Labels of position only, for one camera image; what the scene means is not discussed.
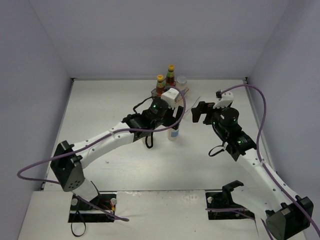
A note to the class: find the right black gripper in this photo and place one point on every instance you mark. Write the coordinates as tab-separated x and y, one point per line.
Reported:
206	113

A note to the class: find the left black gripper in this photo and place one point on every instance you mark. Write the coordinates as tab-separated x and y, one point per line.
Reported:
173	118

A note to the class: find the silver-cap shaker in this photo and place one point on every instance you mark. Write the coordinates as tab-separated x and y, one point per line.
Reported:
181	83
173	133

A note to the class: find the yellow-cap sauce bottle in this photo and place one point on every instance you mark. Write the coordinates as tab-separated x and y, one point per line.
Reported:
170	76
160	85

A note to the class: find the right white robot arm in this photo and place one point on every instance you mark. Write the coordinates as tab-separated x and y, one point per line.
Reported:
283	211

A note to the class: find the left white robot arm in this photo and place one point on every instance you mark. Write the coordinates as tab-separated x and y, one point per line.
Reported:
70	159

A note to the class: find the clear plastic organizer bin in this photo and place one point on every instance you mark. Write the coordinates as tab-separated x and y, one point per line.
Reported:
192	103

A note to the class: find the grey plastic organizer bin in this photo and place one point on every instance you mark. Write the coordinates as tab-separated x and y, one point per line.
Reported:
155	92

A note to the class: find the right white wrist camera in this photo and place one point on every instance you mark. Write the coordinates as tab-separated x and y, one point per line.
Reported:
225	100

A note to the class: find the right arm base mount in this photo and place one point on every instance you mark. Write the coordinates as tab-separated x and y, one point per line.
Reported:
218	208

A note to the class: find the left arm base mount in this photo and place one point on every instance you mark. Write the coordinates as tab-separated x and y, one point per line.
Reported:
79	210

